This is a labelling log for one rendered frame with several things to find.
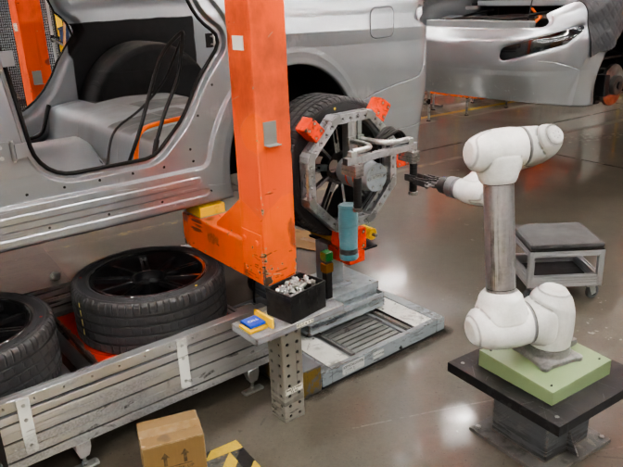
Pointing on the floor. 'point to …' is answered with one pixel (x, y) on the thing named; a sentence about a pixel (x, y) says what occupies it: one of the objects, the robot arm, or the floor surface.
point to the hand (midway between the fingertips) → (413, 177)
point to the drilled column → (286, 376)
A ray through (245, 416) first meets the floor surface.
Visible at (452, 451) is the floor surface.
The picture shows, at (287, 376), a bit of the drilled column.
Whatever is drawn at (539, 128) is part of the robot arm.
